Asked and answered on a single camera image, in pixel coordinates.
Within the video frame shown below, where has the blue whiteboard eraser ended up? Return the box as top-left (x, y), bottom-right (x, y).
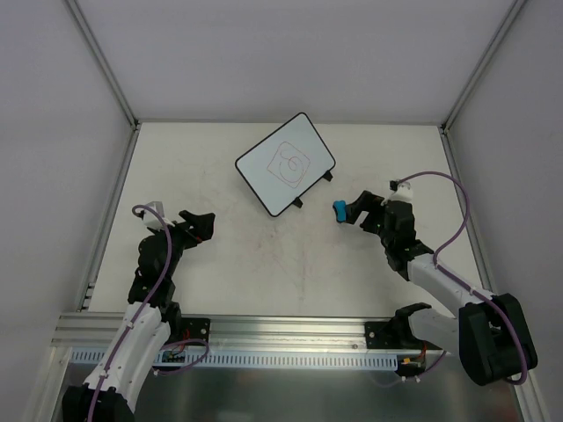
top-left (333, 200), bottom-right (347, 223)

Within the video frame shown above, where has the black framed whiteboard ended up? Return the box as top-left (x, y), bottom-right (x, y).
top-left (235, 113), bottom-right (336, 217)

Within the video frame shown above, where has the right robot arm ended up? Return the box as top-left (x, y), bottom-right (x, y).
top-left (333, 191), bottom-right (538, 386)

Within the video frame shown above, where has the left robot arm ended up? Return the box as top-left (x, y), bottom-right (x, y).
top-left (62, 203), bottom-right (216, 421)

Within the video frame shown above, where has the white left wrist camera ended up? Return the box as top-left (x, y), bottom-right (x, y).
top-left (132, 201), bottom-right (172, 231)

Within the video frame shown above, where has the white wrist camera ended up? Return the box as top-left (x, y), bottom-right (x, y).
top-left (389, 181), bottom-right (413, 202)
top-left (132, 201), bottom-right (172, 231)

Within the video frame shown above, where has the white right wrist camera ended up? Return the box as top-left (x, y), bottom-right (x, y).
top-left (389, 181), bottom-right (413, 202)

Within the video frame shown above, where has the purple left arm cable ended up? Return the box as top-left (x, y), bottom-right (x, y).
top-left (83, 204), bottom-right (210, 422)

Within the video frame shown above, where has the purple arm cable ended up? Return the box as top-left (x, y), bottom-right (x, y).
top-left (83, 204), bottom-right (210, 422)
top-left (398, 171), bottom-right (530, 386)

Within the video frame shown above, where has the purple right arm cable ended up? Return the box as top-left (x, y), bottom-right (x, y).
top-left (398, 171), bottom-right (530, 386)

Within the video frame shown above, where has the left aluminium side rail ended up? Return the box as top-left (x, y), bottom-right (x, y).
top-left (73, 124), bottom-right (141, 312)

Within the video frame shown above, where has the aluminium side rail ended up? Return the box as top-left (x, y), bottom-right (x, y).
top-left (438, 127), bottom-right (508, 293)
top-left (73, 124), bottom-right (141, 312)

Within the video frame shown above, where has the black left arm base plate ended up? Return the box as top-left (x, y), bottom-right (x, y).
top-left (179, 316), bottom-right (211, 342)

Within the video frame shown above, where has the right aluminium side rail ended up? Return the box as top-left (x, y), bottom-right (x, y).
top-left (438, 127), bottom-right (508, 293)

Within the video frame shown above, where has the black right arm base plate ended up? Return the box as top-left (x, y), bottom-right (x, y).
top-left (363, 317), bottom-right (439, 350)

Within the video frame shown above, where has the aluminium mounting rail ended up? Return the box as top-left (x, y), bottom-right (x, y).
top-left (50, 312), bottom-right (387, 353)

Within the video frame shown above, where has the white slotted cable duct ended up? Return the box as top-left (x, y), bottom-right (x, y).
top-left (69, 349), bottom-right (400, 371)

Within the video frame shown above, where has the left aluminium frame post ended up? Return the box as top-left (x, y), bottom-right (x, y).
top-left (63, 0), bottom-right (138, 128)

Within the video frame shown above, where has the aluminium frame post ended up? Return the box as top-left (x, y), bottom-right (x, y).
top-left (441, 0), bottom-right (528, 133)
top-left (63, 0), bottom-right (138, 128)

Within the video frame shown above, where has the right aluminium frame post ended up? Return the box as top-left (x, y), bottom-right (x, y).
top-left (441, 0), bottom-right (528, 133)

